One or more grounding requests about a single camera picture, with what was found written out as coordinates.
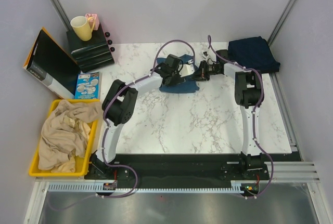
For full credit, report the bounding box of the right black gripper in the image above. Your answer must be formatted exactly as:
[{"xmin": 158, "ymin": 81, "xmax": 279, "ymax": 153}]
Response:
[{"xmin": 190, "ymin": 60, "xmax": 220, "ymax": 82}]

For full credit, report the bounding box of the teal blue t-shirt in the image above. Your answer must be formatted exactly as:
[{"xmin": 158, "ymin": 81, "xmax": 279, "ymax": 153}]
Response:
[{"xmin": 157, "ymin": 54, "xmax": 200, "ymax": 94}]

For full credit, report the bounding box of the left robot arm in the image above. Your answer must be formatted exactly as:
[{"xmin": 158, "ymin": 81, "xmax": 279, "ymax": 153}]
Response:
[{"xmin": 96, "ymin": 55, "xmax": 185, "ymax": 179}]

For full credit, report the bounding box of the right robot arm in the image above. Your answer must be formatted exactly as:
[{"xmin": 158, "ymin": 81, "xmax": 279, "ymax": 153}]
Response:
[{"xmin": 191, "ymin": 53, "xmax": 264, "ymax": 179}]

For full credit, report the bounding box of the folded navy t-shirt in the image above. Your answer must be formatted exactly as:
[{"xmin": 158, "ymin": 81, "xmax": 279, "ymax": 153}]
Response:
[{"xmin": 228, "ymin": 36, "xmax": 280, "ymax": 73}]

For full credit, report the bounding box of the black stepped stand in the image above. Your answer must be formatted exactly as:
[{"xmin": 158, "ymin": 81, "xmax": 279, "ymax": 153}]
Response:
[{"xmin": 67, "ymin": 24, "xmax": 115, "ymax": 73}]

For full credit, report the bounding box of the blue picture booklet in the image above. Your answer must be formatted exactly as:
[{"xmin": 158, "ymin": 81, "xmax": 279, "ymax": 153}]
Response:
[{"xmin": 74, "ymin": 72, "xmax": 101, "ymax": 100}]

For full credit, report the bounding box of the pink small box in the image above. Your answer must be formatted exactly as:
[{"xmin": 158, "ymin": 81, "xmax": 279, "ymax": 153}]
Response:
[{"xmin": 85, "ymin": 13, "xmax": 100, "ymax": 31}]

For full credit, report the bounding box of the yellow ceramic mug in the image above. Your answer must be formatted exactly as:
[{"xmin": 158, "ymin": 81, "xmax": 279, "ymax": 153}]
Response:
[{"xmin": 70, "ymin": 16, "xmax": 93, "ymax": 41}]

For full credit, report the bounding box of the beige t-shirt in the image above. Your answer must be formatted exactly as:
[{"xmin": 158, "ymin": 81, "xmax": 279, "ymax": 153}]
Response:
[{"xmin": 38, "ymin": 99, "xmax": 103, "ymax": 173}]

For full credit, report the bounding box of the black orange cardboard box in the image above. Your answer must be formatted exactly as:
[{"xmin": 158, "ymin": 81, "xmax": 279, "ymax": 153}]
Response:
[{"xmin": 23, "ymin": 28, "xmax": 81, "ymax": 99}]

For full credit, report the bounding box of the yellow plastic bin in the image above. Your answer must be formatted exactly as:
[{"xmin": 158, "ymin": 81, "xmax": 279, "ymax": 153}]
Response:
[{"xmin": 29, "ymin": 99, "xmax": 101, "ymax": 177}]

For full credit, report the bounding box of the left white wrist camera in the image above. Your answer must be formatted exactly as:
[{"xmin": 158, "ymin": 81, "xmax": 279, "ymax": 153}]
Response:
[{"xmin": 179, "ymin": 64, "xmax": 196, "ymax": 77}]

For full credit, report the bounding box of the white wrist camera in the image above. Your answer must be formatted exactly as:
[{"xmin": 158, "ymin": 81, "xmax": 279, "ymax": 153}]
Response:
[
  {"xmin": 179, "ymin": 64, "xmax": 196, "ymax": 77},
  {"xmin": 200, "ymin": 51, "xmax": 214, "ymax": 63}
]

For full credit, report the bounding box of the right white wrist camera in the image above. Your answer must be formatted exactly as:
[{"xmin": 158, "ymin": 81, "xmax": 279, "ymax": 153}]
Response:
[{"xmin": 200, "ymin": 51, "xmax": 214, "ymax": 63}]

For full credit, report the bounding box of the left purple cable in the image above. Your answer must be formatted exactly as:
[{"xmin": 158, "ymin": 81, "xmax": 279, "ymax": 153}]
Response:
[{"xmin": 48, "ymin": 39, "xmax": 197, "ymax": 211}]

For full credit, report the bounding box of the purple cable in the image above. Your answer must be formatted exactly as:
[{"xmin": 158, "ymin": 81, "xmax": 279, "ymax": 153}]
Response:
[
  {"xmin": 207, "ymin": 34, "xmax": 274, "ymax": 200},
  {"xmin": 48, "ymin": 39, "xmax": 197, "ymax": 211}
]

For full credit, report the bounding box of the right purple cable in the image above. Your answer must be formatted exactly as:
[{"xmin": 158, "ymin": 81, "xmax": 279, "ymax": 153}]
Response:
[{"xmin": 207, "ymin": 34, "xmax": 274, "ymax": 200}]

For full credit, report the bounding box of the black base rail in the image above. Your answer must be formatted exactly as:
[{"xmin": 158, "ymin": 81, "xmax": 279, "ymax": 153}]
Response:
[{"xmin": 84, "ymin": 152, "xmax": 271, "ymax": 190}]

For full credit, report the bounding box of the grey slotted cable duct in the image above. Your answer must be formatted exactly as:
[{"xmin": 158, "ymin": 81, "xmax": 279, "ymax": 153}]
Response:
[{"xmin": 47, "ymin": 181, "xmax": 246, "ymax": 194}]

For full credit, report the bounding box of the right aluminium frame post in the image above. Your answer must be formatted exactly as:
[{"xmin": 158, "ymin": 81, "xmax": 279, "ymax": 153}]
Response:
[{"xmin": 267, "ymin": 0, "xmax": 298, "ymax": 46}]

